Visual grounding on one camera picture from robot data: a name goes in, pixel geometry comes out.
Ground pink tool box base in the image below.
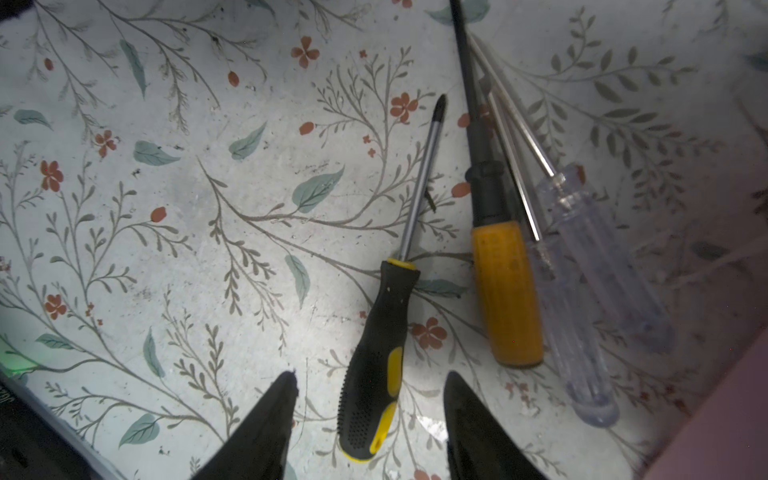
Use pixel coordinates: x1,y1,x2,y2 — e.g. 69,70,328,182
645,331,767,479

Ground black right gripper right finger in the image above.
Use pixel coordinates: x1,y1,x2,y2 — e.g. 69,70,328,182
443,371,544,480

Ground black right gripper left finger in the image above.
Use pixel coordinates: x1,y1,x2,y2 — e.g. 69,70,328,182
194,371,298,479

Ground black yellow grip screwdriver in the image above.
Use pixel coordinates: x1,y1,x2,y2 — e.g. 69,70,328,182
337,95,447,462

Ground yellow handled screwdriver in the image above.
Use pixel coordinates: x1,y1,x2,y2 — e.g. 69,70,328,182
450,1,544,368

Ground clear handled screwdriver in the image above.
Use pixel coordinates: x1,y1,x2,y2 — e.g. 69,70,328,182
469,36,675,353
480,78,620,428

